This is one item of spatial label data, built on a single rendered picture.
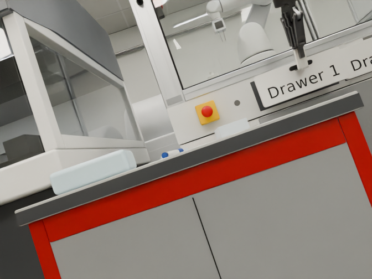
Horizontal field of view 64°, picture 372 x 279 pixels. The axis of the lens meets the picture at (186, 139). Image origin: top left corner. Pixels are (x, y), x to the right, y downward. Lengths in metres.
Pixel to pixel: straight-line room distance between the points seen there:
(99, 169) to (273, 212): 0.32
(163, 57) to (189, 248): 0.80
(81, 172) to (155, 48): 0.71
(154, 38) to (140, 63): 3.28
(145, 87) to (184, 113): 3.27
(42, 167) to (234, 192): 0.65
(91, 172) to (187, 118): 0.60
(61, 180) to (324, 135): 0.47
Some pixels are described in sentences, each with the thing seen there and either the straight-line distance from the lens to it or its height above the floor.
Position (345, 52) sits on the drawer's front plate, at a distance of 1.22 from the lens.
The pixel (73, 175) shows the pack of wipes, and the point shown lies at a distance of 0.59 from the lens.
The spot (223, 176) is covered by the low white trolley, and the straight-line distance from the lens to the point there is 0.51.
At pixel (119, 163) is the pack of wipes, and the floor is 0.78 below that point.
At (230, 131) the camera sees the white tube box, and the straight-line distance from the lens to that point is 0.83.
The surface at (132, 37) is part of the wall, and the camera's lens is 4.62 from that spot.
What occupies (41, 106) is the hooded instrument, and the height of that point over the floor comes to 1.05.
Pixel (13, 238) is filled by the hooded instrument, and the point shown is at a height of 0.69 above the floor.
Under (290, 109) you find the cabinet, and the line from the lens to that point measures 1.14.
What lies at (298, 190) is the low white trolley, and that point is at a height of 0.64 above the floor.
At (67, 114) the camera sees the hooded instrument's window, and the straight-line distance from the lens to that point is 1.19.
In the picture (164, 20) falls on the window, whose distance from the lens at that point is 1.23.
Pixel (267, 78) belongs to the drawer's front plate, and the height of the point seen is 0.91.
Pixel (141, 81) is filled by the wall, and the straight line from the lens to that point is 4.40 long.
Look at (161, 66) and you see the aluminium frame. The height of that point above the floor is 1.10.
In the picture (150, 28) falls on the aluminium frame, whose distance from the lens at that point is 1.21.
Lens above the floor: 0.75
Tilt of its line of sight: 3 degrees up
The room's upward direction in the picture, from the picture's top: 19 degrees counter-clockwise
